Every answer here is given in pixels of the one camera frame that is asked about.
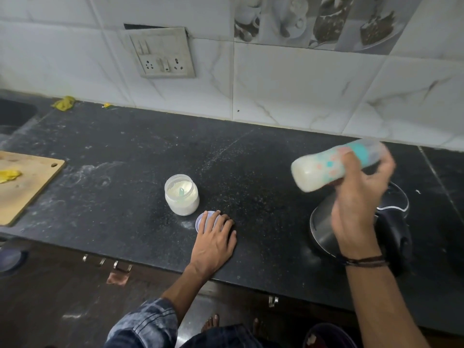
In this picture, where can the person's left hand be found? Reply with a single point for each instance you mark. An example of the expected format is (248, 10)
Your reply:
(214, 248)

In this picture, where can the person's right hand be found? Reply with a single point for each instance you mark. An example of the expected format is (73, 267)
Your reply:
(357, 210)

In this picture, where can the lavender round jar lid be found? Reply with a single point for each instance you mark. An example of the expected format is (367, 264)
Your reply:
(199, 223)

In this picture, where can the steel black electric kettle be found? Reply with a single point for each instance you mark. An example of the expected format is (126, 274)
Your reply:
(395, 217)

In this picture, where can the glass jar of white powder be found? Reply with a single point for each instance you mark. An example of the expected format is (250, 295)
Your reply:
(182, 204)

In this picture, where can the clear baby bottle teal print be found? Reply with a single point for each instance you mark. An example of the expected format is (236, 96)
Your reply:
(317, 170)

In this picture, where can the teal baby bottle cap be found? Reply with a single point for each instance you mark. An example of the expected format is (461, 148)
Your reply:
(364, 152)

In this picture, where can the teal measuring scoop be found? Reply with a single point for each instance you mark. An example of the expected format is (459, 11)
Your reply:
(181, 193)

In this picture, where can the person's right forearm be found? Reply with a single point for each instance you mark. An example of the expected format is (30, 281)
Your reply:
(384, 308)

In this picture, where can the person's left forearm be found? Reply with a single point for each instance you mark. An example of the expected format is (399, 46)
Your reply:
(185, 293)

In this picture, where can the person's left foot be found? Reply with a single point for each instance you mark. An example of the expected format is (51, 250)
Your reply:
(210, 323)

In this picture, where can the person's foot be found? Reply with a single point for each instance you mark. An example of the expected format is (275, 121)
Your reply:
(210, 323)
(258, 327)

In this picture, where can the person's right foot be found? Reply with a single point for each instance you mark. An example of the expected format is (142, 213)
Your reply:
(258, 327)

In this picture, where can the black wrist bands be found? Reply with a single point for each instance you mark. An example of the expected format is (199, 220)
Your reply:
(364, 262)

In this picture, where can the blue plaid shirt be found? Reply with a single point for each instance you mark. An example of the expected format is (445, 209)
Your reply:
(145, 326)

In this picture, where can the purple waste bin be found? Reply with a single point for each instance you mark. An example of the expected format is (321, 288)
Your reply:
(331, 338)

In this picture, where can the wooden cutting board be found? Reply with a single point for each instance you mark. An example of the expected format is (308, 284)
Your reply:
(25, 190)

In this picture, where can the clear blue round lid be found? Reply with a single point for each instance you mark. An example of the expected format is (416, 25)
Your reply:
(10, 260)

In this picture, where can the crumpled yellow cloth scrap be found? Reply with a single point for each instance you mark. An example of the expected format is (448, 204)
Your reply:
(63, 103)

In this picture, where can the yellow peel scrap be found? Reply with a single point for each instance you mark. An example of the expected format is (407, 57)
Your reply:
(9, 176)

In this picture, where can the black kitchen sink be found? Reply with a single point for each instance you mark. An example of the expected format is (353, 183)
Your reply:
(14, 114)

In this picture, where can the grey wall switch socket plate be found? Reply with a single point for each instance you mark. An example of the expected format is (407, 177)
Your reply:
(161, 50)

